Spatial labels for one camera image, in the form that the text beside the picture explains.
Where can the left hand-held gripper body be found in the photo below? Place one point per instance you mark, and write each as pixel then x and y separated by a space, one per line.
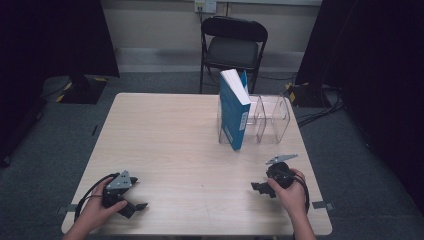
pixel 116 190

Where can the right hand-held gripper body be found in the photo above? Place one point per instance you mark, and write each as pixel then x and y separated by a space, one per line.
pixel 281 175

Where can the clear acrylic book rack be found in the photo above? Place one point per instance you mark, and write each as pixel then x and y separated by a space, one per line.
pixel 276 116

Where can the blue book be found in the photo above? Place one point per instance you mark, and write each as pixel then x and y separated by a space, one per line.
pixel 233 116

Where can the person's right hand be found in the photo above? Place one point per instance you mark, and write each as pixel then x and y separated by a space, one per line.
pixel 293 196

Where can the person's left hand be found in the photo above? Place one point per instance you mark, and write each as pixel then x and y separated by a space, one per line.
pixel 95 211

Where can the grey tape strip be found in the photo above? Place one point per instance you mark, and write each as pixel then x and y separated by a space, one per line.
pixel 66 209
pixel 322 205

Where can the black stand base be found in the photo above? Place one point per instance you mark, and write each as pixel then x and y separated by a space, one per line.
pixel 83 91
pixel 306 95

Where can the black folding chair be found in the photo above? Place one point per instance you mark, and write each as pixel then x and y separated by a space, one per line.
pixel 233 50

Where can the black curtain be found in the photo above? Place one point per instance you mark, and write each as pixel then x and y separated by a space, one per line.
pixel 33 50
pixel 376 66

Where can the white wall outlet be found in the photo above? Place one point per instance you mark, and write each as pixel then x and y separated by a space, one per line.
pixel 205 5

